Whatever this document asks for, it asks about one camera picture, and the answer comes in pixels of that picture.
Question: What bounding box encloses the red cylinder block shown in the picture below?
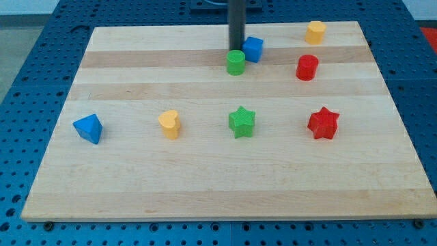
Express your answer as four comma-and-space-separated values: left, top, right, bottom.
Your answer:
296, 55, 319, 81

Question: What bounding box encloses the green star block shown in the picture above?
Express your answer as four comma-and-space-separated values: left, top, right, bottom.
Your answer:
228, 106, 256, 139

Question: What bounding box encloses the red star block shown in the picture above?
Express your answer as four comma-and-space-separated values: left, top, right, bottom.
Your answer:
307, 107, 340, 139

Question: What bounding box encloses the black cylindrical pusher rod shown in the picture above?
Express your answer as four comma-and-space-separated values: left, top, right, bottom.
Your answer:
227, 0, 246, 50

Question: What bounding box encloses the light wooden board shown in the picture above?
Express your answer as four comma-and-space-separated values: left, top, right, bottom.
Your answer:
21, 21, 436, 222

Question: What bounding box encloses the blue triangular prism block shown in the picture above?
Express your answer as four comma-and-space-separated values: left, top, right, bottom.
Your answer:
72, 114, 102, 144

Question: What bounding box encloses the green cylinder block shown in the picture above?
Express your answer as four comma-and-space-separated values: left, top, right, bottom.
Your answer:
226, 50, 246, 76

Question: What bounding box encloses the yellow hexagonal block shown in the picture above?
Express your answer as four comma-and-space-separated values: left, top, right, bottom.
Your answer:
305, 21, 326, 45

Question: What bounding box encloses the yellow heart block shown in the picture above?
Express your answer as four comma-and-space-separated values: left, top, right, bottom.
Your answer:
158, 109, 181, 140

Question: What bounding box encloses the blue cube block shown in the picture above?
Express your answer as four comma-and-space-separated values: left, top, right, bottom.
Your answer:
242, 36, 264, 63

